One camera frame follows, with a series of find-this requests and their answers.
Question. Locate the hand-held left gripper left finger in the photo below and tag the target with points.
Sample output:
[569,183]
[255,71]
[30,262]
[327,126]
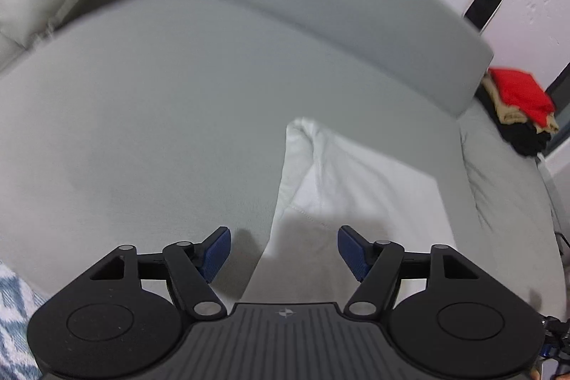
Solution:
[216,253]

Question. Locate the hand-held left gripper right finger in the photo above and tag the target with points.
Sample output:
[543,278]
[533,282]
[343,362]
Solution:
[354,253]

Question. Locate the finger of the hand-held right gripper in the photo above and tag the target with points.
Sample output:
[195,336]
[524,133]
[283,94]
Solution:
[552,333]

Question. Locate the white T-shirt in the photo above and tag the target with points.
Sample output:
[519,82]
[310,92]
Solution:
[365,184]

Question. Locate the grey sofa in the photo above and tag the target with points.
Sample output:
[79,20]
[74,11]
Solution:
[156,117]

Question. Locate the black garment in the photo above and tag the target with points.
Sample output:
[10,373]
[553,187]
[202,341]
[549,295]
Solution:
[521,137]

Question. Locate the tan garment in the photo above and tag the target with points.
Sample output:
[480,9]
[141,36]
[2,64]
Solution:
[505,113]

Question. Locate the blue white patterned cloth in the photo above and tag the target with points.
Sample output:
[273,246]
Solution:
[15,317]

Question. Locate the red garment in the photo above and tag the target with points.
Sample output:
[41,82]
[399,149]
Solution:
[521,95]

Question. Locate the dark window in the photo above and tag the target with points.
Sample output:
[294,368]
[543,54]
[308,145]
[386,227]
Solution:
[562,95]

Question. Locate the white-framed phone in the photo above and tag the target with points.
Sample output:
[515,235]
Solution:
[483,8]

